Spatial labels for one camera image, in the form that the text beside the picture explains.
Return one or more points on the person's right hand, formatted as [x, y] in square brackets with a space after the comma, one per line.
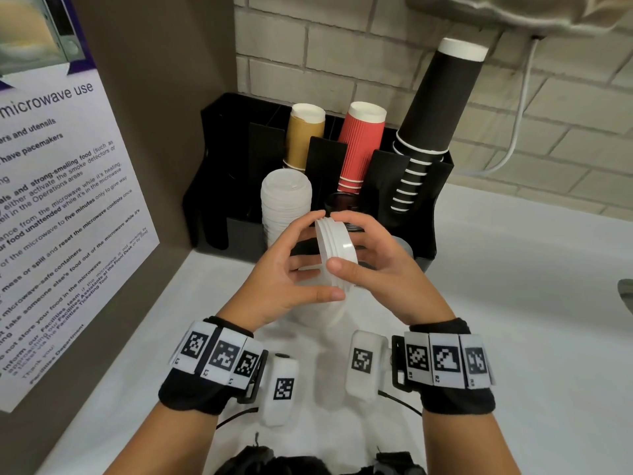
[400, 286]

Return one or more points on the person's left hand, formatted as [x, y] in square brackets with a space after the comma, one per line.
[267, 286]

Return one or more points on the black lids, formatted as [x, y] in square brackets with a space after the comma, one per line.
[346, 200]

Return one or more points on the black cup holder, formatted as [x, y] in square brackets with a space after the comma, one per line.
[222, 158]

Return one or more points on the person's left forearm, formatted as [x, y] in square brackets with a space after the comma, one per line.
[168, 440]

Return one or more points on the black right wrist marker band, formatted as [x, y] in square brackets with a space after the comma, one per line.
[460, 403]

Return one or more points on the black wrist marker band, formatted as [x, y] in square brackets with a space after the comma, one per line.
[188, 398]
[460, 403]

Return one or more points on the black left wrist marker band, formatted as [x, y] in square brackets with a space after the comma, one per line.
[188, 398]

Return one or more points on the stack of red paper cups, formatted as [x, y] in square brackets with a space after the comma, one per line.
[361, 143]

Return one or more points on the stack of gold paper cups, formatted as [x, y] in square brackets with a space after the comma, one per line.
[301, 138]

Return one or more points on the black chest harness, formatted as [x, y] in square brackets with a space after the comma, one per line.
[252, 462]

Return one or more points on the stack of black paper cups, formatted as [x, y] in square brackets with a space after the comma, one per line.
[440, 98]

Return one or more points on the microwave safety poster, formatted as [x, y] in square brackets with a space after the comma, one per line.
[59, 217]

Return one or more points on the steel sink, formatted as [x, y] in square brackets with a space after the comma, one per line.
[627, 296]

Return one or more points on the grey wall-mounted appliance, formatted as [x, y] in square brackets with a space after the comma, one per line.
[519, 9]

